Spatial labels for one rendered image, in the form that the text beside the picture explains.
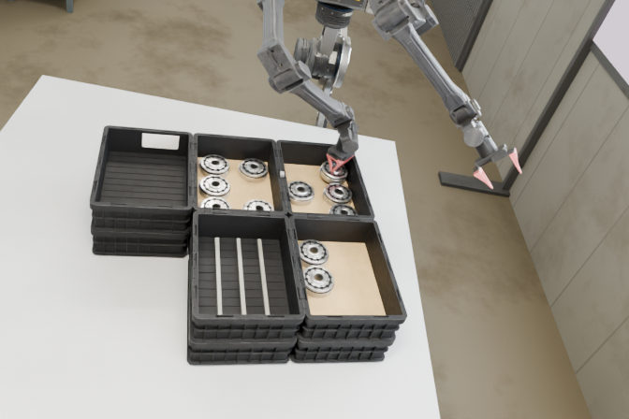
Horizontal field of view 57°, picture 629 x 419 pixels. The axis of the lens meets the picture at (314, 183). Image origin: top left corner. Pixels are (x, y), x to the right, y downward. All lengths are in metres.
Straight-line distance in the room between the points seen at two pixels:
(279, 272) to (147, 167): 0.62
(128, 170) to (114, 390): 0.76
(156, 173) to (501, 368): 1.85
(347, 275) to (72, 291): 0.84
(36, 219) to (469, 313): 2.08
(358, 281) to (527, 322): 1.57
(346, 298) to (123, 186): 0.83
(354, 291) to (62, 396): 0.86
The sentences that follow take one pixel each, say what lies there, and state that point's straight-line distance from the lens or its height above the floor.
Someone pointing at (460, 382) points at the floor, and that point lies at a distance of 2.85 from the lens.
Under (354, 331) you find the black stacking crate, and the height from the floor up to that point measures 0.86.
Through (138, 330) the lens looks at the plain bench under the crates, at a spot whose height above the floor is 0.70.
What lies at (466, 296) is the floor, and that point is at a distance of 3.19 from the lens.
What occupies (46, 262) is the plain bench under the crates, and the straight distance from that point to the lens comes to 1.98.
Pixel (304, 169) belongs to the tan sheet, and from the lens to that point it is 2.19.
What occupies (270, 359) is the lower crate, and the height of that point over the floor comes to 0.72.
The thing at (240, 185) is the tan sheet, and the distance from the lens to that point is 2.06.
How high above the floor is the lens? 2.18
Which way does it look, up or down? 39 degrees down
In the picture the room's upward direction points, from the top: 16 degrees clockwise
